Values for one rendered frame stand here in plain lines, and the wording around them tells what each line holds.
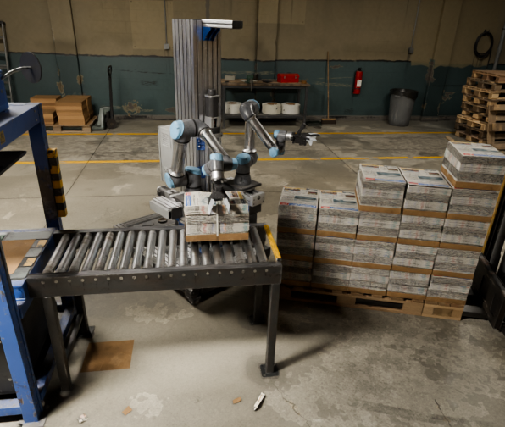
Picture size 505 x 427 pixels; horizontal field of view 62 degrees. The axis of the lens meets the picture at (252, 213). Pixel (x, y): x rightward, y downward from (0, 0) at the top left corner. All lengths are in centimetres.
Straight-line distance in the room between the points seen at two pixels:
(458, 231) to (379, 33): 740
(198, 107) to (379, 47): 741
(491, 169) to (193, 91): 208
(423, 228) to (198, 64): 196
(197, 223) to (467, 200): 181
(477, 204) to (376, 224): 66
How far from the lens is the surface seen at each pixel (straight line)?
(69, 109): 864
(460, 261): 336
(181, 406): 268
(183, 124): 275
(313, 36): 967
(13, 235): 293
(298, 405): 270
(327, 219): 308
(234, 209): 244
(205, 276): 232
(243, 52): 938
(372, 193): 302
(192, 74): 313
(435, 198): 310
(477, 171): 311
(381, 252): 321
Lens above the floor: 203
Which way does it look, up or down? 25 degrees down
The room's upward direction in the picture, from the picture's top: 2 degrees clockwise
